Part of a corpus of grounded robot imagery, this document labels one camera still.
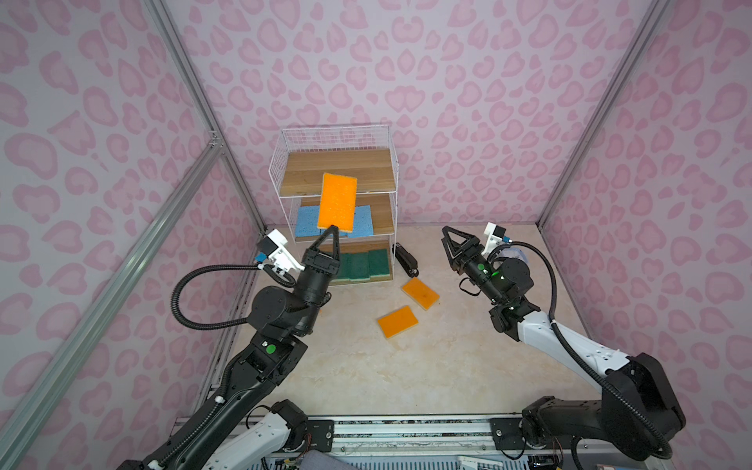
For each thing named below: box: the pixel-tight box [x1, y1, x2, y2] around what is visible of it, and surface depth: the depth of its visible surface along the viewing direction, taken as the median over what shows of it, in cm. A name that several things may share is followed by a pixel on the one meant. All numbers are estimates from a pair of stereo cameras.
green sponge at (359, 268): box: [349, 251, 371, 282], surface depth 106 cm
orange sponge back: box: [401, 277, 441, 312], surface depth 101 cm
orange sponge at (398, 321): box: [376, 305, 420, 339], surface depth 95 cm
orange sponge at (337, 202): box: [317, 172, 358, 234], surface depth 59 cm
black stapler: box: [391, 241, 421, 279], surface depth 108 cm
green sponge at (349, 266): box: [335, 252, 360, 282], surface depth 107 cm
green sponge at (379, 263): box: [368, 248, 391, 279], surface depth 107 cm
